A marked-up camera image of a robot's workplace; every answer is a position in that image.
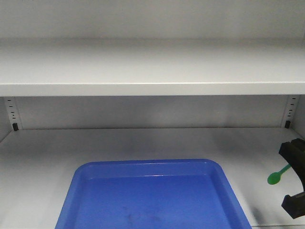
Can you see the blue plastic tray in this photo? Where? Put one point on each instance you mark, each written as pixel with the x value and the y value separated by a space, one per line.
pixel 151 194

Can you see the right slotted shelf rail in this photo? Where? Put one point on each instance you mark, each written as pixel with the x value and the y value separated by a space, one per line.
pixel 290 109

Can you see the left black shelf clip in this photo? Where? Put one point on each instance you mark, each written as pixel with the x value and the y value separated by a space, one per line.
pixel 15 126

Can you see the grey cabinet upper shelf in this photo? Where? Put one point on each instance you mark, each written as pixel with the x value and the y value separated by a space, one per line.
pixel 144 67

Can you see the slotted shelf rail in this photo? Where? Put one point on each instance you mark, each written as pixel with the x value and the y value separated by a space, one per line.
pixel 290 109
pixel 13 111

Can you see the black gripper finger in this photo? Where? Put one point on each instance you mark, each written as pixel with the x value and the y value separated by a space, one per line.
pixel 294 153
pixel 294 205

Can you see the right black shelf clip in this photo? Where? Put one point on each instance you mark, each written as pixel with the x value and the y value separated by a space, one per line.
pixel 287 124

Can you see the black shelf clip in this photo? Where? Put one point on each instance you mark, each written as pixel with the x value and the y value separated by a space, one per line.
pixel 287 124
pixel 15 126

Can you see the left slotted shelf rail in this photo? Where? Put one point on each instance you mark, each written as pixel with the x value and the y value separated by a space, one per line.
pixel 13 111

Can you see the green plastic spoon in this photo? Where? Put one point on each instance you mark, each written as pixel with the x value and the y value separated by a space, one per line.
pixel 275 177

